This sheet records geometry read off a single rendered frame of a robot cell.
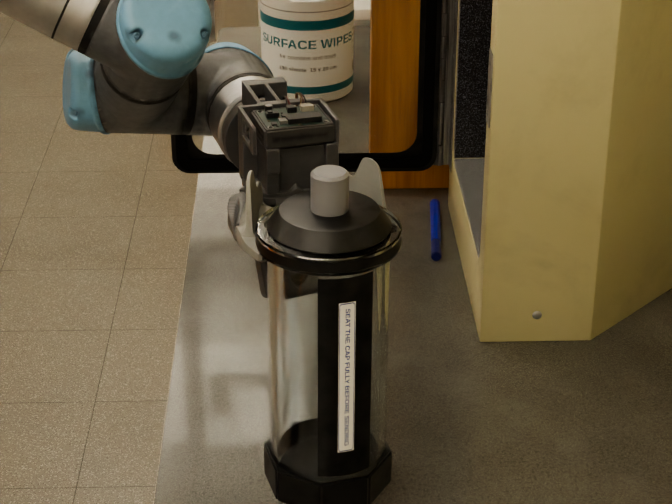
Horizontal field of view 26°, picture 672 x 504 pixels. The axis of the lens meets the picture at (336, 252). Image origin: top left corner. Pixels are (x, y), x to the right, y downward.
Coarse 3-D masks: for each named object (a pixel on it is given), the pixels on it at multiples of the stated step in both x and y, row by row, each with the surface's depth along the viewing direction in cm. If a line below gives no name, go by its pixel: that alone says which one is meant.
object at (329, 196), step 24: (336, 168) 106; (312, 192) 105; (336, 192) 105; (288, 216) 106; (312, 216) 106; (336, 216) 106; (360, 216) 106; (384, 216) 107; (288, 240) 104; (312, 240) 104; (336, 240) 103; (360, 240) 104
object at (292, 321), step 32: (256, 224) 108; (288, 256) 103; (320, 256) 103; (352, 256) 103; (288, 288) 106; (384, 288) 108; (288, 320) 107; (384, 320) 109; (288, 352) 108; (384, 352) 110; (288, 384) 110; (384, 384) 112; (288, 416) 111; (384, 416) 113; (288, 448) 112; (384, 448) 115; (320, 480) 112
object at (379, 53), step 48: (240, 0) 159; (288, 0) 159; (336, 0) 159; (384, 0) 159; (288, 48) 161; (336, 48) 162; (384, 48) 162; (336, 96) 164; (384, 96) 164; (384, 144) 167
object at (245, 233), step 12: (252, 180) 109; (252, 192) 109; (252, 204) 109; (264, 204) 114; (252, 216) 109; (240, 228) 110; (252, 228) 109; (240, 240) 110; (252, 240) 108; (252, 252) 107
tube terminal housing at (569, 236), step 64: (512, 0) 128; (576, 0) 128; (640, 0) 130; (512, 64) 130; (576, 64) 131; (640, 64) 134; (512, 128) 133; (576, 128) 133; (640, 128) 138; (448, 192) 171; (512, 192) 136; (576, 192) 136; (640, 192) 142; (512, 256) 139; (576, 256) 139; (640, 256) 146; (512, 320) 142; (576, 320) 143
